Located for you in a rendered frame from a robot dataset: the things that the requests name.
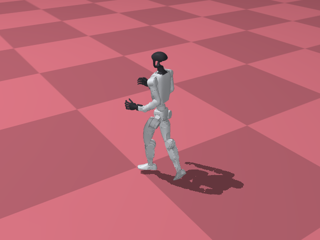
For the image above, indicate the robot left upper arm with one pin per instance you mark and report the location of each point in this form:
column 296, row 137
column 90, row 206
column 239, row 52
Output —
column 152, row 84

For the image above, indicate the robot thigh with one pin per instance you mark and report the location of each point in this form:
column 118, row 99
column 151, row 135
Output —
column 149, row 129
column 165, row 130

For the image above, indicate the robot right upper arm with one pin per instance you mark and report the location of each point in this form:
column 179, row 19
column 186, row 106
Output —
column 172, row 81

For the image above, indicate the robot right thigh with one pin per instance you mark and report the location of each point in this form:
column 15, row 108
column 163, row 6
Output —
column 165, row 130

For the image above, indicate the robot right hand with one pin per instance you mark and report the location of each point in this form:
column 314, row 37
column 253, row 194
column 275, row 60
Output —
column 143, row 81

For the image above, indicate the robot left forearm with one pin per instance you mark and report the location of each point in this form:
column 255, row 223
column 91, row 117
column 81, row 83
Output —
column 148, row 107

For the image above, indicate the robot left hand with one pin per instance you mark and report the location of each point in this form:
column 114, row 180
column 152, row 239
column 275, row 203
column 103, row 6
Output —
column 131, row 106

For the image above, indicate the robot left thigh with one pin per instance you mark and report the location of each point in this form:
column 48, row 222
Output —
column 149, row 129

